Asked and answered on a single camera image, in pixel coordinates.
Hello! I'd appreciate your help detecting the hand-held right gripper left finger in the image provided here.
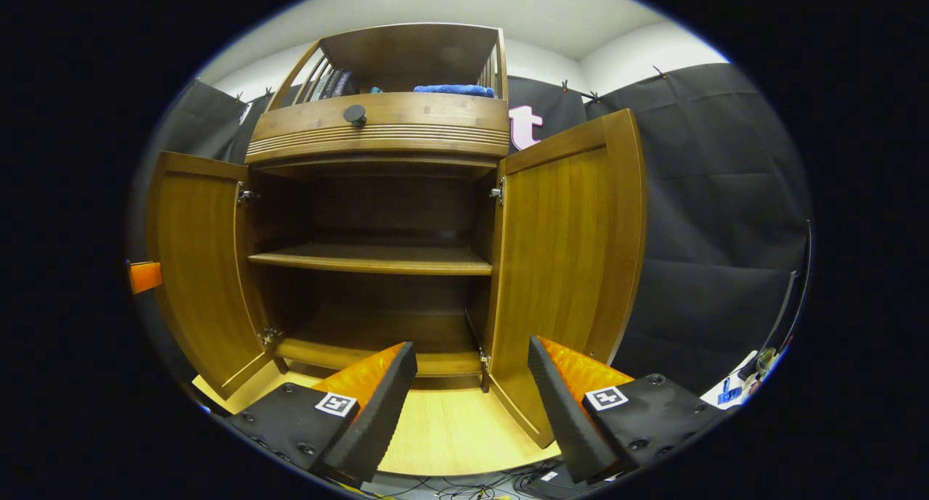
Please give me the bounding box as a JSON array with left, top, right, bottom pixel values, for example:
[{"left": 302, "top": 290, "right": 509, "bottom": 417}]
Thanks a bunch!
[{"left": 226, "top": 341, "right": 419, "bottom": 486}]

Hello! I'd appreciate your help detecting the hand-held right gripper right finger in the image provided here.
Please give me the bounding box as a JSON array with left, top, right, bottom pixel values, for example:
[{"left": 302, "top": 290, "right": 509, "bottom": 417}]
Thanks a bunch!
[{"left": 527, "top": 335, "right": 729, "bottom": 485}]

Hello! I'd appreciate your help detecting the wooden shoe cabinet door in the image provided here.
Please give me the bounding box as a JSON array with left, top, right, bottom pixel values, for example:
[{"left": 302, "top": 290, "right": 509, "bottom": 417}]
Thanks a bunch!
[
  {"left": 485, "top": 108, "right": 648, "bottom": 450},
  {"left": 145, "top": 150, "right": 287, "bottom": 401}
]

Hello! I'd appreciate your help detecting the wooden inner shelf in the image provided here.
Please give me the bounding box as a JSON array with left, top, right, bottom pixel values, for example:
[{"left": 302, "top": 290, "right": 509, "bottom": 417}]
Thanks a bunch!
[{"left": 247, "top": 243, "right": 494, "bottom": 276}]

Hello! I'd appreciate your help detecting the black backdrop cloth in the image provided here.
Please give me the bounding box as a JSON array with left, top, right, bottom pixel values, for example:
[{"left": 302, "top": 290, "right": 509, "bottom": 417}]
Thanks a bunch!
[{"left": 131, "top": 63, "right": 812, "bottom": 396}]

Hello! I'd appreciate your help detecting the wooden ribbed drawer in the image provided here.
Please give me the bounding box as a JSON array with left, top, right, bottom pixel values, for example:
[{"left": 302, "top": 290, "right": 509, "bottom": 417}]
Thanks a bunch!
[{"left": 245, "top": 91, "right": 511, "bottom": 167}]

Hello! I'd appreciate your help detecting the blue towel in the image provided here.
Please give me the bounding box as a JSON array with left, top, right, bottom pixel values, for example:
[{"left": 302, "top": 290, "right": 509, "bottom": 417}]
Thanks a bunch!
[{"left": 414, "top": 83, "right": 496, "bottom": 99}]

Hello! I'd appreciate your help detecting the thin dark cable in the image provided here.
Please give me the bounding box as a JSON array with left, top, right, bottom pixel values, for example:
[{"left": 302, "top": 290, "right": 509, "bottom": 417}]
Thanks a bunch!
[{"left": 755, "top": 221, "right": 812, "bottom": 377}]

